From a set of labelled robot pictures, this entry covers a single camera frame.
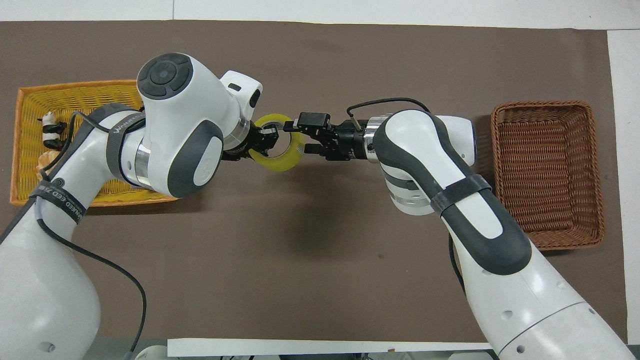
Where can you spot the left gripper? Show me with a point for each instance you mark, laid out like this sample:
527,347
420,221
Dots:
246,145

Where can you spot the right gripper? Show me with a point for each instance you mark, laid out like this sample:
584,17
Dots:
347,142

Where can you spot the yellow tape roll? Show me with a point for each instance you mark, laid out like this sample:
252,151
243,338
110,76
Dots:
286,161

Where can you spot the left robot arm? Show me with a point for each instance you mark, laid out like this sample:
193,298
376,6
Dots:
180,115

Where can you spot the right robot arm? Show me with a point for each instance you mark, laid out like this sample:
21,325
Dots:
480,235

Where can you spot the brown woven basket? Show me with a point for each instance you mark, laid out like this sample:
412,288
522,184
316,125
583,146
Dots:
547,170

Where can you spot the orange woven basket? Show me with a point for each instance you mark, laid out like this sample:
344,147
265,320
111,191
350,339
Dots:
30,125

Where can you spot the black and white toy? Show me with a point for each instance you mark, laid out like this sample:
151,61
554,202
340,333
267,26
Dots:
51,131

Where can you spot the beige bread toy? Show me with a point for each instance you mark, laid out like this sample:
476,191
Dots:
46,161

